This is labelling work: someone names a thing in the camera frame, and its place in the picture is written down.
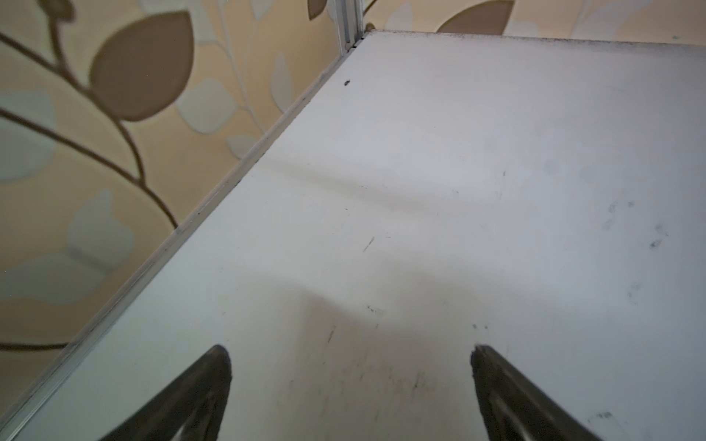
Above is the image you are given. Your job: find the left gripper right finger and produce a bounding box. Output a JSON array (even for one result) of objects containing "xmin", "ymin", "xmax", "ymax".
[{"xmin": 470, "ymin": 345, "xmax": 599, "ymax": 441}]

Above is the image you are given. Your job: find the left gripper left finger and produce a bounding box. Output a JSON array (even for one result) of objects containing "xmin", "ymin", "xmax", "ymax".
[{"xmin": 102, "ymin": 345, "xmax": 233, "ymax": 440}]

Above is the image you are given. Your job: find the aluminium frame corner post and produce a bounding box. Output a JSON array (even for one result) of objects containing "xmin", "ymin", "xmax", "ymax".
[{"xmin": 328, "ymin": 0, "xmax": 365, "ymax": 54}]

